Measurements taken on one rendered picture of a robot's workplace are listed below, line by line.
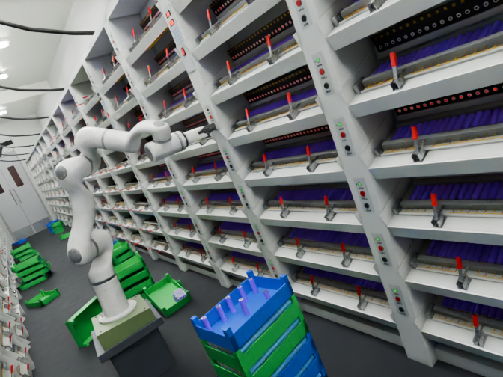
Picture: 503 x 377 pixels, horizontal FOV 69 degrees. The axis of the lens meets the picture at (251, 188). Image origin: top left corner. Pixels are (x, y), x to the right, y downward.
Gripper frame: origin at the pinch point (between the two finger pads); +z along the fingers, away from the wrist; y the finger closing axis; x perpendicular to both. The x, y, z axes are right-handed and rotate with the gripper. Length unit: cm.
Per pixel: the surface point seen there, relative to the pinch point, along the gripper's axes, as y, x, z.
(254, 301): 36, -62, -32
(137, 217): -205, -56, 4
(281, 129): 41.8, -9.3, 3.2
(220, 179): -18.9, -26.7, 4.0
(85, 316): -131, -89, -76
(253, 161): 6.7, -21.7, 10.0
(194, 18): 4.5, 45.4, 10.7
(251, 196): 4.6, -36.0, 3.1
